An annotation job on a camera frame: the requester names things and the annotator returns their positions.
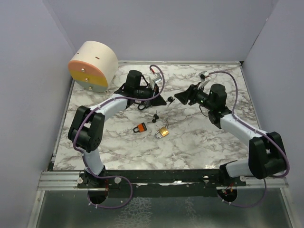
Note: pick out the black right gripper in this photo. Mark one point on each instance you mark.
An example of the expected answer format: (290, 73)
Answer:
(191, 93)

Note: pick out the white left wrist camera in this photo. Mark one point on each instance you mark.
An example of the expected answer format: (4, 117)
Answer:
(153, 79)

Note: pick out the aluminium frame rail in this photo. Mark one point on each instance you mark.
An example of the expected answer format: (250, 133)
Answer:
(58, 180)

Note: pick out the small silver key bunch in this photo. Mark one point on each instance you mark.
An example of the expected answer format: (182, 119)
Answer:
(166, 125)

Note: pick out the black Kaijing padlock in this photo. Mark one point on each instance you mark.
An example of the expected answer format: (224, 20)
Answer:
(143, 105)

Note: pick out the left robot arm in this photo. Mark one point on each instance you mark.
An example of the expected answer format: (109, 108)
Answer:
(87, 127)

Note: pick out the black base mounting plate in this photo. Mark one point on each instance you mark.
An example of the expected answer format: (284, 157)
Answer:
(158, 183)

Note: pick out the brass padlock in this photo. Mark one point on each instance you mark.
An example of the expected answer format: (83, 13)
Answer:
(162, 132)

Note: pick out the black-headed key bunch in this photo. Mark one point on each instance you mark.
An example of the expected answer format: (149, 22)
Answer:
(170, 100)
(155, 118)

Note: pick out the cream cylinder with coloured face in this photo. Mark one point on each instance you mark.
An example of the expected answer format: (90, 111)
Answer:
(93, 66)

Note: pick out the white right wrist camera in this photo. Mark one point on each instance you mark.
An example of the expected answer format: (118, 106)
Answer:
(204, 79)

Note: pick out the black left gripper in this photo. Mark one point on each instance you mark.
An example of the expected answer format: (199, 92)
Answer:
(158, 101)

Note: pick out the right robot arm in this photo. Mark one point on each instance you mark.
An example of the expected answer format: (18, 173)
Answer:
(266, 150)

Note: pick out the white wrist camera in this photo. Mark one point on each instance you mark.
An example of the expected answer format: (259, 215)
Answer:
(153, 79)
(204, 79)

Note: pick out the orange and black padlock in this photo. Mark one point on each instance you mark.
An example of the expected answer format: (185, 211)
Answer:
(140, 128)

